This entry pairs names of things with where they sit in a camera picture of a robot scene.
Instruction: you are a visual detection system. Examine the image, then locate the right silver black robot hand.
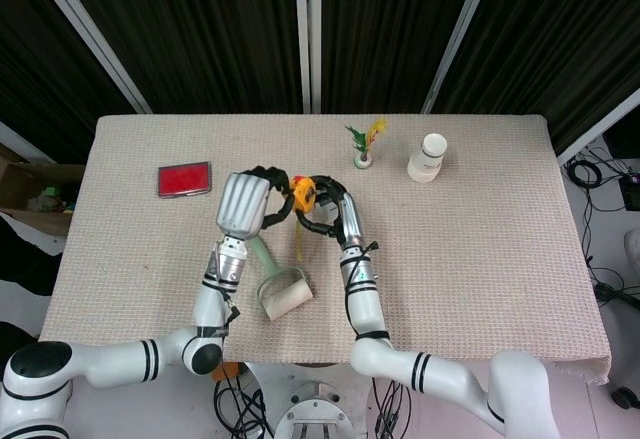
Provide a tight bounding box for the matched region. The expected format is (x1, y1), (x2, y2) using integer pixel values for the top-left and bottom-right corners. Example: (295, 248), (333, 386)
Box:
(294, 174), (363, 251)

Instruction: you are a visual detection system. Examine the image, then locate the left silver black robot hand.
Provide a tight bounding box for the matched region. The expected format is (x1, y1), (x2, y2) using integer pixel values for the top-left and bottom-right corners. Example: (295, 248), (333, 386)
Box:
(214, 165), (297, 240)

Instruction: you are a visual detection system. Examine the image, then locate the orange tape measure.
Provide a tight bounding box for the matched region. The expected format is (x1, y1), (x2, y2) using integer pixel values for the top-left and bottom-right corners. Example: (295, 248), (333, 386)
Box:
(287, 174), (319, 263)

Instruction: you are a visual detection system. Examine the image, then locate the red ink pad tin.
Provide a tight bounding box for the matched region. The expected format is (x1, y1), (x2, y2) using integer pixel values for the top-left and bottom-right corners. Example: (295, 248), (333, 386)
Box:
(156, 160), (214, 198)

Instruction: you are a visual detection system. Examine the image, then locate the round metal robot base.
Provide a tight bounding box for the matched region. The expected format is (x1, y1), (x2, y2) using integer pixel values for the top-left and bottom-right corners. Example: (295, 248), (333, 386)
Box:
(273, 381), (362, 439)

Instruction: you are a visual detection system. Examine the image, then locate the green yellow feather shuttlecock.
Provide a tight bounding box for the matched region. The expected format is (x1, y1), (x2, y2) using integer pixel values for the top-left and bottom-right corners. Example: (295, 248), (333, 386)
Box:
(343, 117), (389, 169)

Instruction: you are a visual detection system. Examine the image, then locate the white plastic bottle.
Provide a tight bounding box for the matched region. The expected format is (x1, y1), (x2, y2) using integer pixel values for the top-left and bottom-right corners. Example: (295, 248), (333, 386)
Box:
(406, 132), (448, 184)

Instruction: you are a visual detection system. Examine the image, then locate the green lint roller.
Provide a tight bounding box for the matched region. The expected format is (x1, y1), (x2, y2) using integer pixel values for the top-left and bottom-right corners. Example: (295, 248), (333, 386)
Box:
(247, 236), (315, 321)

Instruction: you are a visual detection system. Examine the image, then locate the beige woven tablecloth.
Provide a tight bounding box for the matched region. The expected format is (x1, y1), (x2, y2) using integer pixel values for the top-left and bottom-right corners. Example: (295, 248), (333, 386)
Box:
(38, 113), (612, 386)

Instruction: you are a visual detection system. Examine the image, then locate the brown cardboard box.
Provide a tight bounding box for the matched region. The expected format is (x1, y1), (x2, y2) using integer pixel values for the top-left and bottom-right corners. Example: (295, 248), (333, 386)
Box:
(0, 143), (86, 238)

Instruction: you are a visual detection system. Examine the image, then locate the black stand foot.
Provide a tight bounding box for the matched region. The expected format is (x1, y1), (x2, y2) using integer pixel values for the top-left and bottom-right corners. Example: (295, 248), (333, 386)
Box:
(593, 281), (640, 306)

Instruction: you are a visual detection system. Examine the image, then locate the black device with pink light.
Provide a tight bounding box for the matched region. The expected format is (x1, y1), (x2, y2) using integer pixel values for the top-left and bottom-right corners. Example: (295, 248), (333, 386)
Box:
(618, 172), (640, 213)

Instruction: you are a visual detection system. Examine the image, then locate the white partition post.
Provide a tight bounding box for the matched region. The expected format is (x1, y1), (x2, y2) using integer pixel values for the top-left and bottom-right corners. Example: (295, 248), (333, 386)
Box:
(24, 0), (154, 115)
(293, 0), (324, 114)
(556, 86), (640, 166)
(421, 0), (507, 114)

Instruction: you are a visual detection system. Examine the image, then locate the black floor cable bundle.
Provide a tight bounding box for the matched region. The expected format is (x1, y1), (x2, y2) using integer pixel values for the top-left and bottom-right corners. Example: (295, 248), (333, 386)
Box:
(563, 144), (626, 220)

